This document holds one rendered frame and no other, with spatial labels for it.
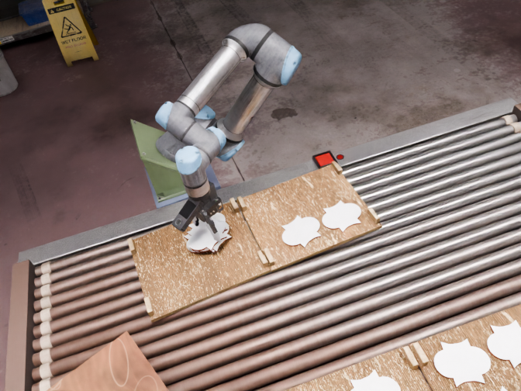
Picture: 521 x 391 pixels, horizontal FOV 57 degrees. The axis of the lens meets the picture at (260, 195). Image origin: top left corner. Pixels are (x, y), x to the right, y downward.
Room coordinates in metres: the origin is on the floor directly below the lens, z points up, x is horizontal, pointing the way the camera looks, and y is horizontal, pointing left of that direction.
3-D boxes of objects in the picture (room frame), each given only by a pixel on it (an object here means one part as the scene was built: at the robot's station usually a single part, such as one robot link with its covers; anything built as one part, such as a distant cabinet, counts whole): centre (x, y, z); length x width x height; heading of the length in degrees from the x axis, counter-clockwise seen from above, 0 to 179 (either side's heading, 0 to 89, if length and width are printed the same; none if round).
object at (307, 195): (1.11, -0.15, 0.93); 0.41 x 0.35 x 0.02; 104
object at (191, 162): (1.07, 0.19, 1.29); 0.09 x 0.08 x 0.11; 145
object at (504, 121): (1.26, -0.12, 0.90); 1.95 x 0.05 x 0.05; 100
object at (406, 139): (1.33, -0.11, 0.89); 2.08 x 0.08 x 0.06; 100
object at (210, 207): (1.07, 0.18, 1.13); 0.09 x 0.08 x 0.12; 129
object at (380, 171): (1.21, -0.13, 0.90); 1.95 x 0.05 x 0.05; 100
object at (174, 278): (1.01, 0.25, 0.93); 0.41 x 0.35 x 0.02; 105
